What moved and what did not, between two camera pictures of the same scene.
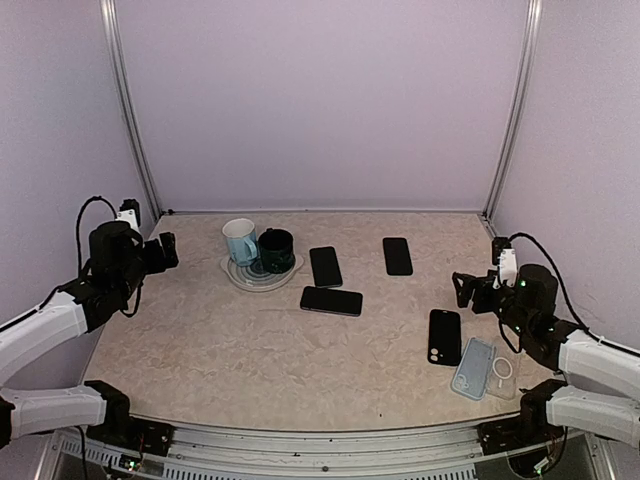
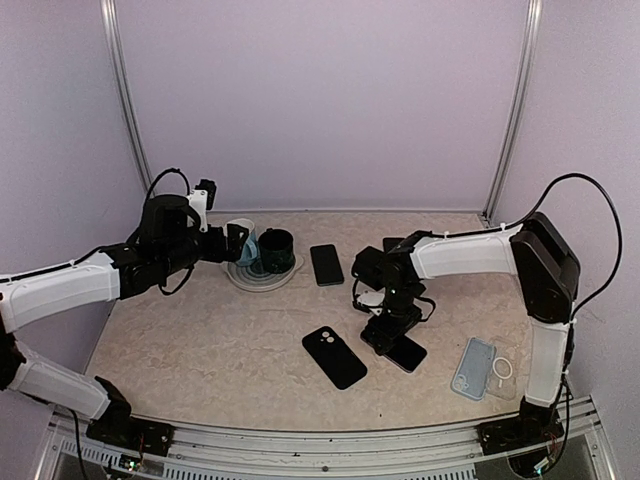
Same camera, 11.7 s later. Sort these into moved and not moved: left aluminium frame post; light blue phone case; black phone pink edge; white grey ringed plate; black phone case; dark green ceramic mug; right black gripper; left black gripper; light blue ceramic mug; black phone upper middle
Moved: right black gripper; black phone pink edge; left black gripper; black phone case
Not moved: dark green ceramic mug; white grey ringed plate; black phone upper middle; left aluminium frame post; light blue ceramic mug; light blue phone case
